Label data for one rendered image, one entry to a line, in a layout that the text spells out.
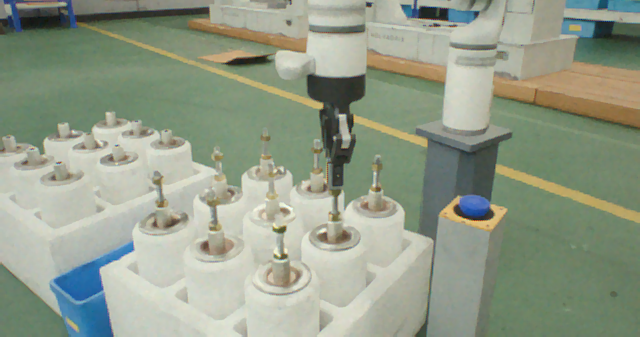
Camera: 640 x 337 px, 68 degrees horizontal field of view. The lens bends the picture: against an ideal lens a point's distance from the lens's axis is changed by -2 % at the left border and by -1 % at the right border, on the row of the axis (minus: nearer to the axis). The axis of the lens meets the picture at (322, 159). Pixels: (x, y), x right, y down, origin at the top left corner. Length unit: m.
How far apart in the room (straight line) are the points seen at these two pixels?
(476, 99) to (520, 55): 1.67
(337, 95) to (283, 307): 0.26
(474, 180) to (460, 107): 0.15
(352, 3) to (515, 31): 2.20
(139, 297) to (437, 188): 0.62
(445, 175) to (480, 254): 0.40
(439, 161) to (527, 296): 0.32
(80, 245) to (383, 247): 0.55
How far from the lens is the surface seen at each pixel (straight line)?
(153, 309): 0.75
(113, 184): 1.04
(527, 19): 2.70
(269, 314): 0.61
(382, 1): 3.48
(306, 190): 0.84
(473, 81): 0.98
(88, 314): 0.90
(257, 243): 0.75
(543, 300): 1.09
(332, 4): 0.57
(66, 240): 0.98
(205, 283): 0.68
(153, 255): 0.76
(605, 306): 1.12
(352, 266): 0.69
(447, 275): 0.69
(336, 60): 0.58
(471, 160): 1.00
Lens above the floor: 0.61
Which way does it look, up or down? 22 degrees down
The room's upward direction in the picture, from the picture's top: straight up
